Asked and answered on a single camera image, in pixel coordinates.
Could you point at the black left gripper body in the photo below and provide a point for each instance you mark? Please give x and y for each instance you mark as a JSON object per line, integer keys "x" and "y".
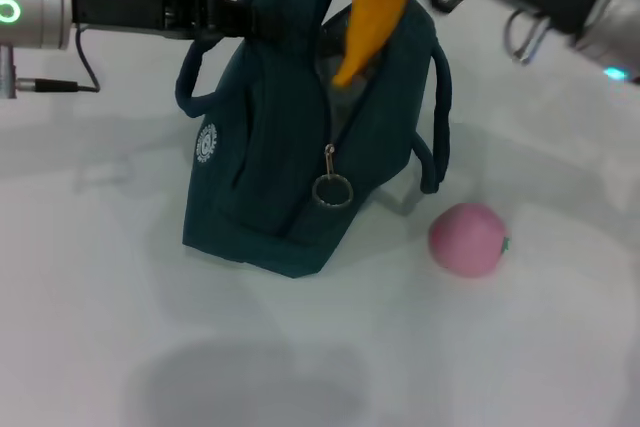
{"x": 125, "y": 9}

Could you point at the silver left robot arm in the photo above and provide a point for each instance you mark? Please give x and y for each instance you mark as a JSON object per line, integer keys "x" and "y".
{"x": 40, "y": 2}

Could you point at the pink toy peach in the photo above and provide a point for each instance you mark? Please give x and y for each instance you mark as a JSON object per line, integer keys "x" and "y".
{"x": 465, "y": 242}

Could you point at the dark teal lunch bag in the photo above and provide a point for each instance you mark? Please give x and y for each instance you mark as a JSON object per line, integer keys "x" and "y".
{"x": 260, "y": 172}

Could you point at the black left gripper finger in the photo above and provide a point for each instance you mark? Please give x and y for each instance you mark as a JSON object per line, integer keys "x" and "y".
{"x": 240, "y": 19}

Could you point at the yellow banana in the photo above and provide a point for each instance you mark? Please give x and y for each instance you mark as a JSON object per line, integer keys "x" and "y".
{"x": 370, "y": 17}

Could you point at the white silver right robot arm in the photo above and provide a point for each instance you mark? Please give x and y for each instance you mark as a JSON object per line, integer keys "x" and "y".
{"x": 615, "y": 22}

